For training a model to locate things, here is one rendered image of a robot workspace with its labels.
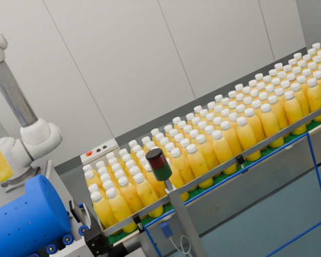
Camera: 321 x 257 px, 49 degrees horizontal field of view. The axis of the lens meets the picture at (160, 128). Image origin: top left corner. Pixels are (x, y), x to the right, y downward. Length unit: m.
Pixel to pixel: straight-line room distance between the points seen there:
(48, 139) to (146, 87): 2.39
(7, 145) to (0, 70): 0.42
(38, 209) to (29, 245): 0.15
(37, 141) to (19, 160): 0.14
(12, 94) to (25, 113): 0.12
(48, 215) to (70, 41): 2.91
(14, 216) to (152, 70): 3.09
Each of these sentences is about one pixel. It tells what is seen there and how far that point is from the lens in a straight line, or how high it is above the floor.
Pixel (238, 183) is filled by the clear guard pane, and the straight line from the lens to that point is 1.51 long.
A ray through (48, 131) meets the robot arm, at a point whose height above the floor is 1.22.
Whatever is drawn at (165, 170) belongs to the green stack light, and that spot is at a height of 1.19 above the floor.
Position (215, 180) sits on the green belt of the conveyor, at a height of 0.90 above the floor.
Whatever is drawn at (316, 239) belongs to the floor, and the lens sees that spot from 2.47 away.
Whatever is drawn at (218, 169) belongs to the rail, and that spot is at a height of 0.97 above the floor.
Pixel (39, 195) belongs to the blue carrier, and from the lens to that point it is 1.50.
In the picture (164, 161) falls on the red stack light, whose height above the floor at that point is 1.22.
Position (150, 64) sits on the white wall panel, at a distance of 4.28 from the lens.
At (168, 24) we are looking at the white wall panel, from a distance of 4.28.
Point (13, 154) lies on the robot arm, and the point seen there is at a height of 1.21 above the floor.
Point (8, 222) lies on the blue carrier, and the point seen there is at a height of 1.17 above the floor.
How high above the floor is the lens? 1.80
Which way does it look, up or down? 23 degrees down
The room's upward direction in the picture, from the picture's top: 24 degrees counter-clockwise
